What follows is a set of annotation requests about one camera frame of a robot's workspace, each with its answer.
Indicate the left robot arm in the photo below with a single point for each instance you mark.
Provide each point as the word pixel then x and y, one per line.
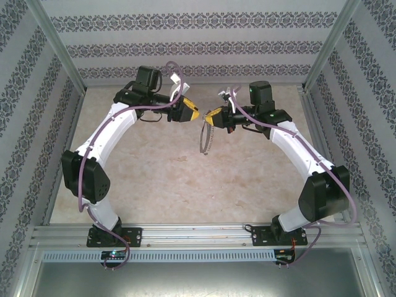
pixel 117 127

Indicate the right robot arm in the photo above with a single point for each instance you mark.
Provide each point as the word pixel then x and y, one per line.
pixel 294 145

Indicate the right circuit board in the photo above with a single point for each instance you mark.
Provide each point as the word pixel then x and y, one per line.
pixel 284 256

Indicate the circuit board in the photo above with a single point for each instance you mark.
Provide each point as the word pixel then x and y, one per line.
pixel 114 254
pixel 284 256

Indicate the grey metal sheet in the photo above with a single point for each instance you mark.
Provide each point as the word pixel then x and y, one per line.
pixel 198 278

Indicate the left circuit board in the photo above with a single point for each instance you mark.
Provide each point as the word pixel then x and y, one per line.
pixel 114 254

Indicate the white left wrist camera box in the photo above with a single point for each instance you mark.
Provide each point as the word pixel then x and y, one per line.
pixel 179 88

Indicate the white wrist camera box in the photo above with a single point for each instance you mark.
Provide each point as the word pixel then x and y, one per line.
pixel 229 94
pixel 179 88

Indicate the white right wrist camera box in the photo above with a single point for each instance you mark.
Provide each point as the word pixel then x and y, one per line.
pixel 229 94

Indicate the aluminium back rail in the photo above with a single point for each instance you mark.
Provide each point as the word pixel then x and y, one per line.
pixel 105 84

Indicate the aluminium right side rail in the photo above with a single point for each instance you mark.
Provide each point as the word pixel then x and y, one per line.
pixel 307 105

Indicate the aluminium left side rail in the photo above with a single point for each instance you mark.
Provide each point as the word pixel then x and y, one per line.
pixel 74 120

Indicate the aluminium right frame post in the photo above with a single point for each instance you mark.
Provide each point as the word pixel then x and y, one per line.
pixel 334 40

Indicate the aluminium frame post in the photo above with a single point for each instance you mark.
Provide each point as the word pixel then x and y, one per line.
pixel 334 40
pixel 52 40

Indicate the aluminium left frame post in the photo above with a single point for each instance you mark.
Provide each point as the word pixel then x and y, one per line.
pixel 52 40

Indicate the aluminium mounting rail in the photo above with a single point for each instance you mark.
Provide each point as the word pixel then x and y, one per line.
pixel 198 235

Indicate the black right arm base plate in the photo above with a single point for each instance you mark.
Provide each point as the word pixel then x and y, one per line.
pixel 260 236

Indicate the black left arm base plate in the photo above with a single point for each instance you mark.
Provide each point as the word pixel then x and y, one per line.
pixel 133 236

